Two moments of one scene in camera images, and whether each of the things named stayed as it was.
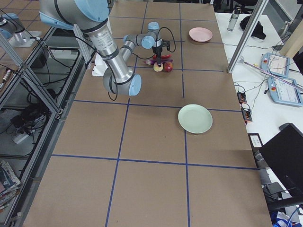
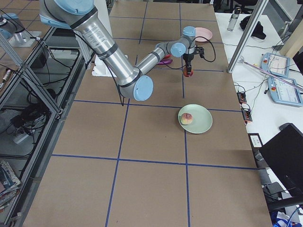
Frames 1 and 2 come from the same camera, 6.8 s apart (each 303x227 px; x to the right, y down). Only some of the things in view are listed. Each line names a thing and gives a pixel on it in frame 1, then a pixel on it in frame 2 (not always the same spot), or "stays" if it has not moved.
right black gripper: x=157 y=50 to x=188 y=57
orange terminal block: x=246 y=112 stays
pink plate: x=200 y=34 stays
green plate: x=195 y=118 stays
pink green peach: x=156 y=68 to x=186 y=118
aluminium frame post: x=256 y=13 stays
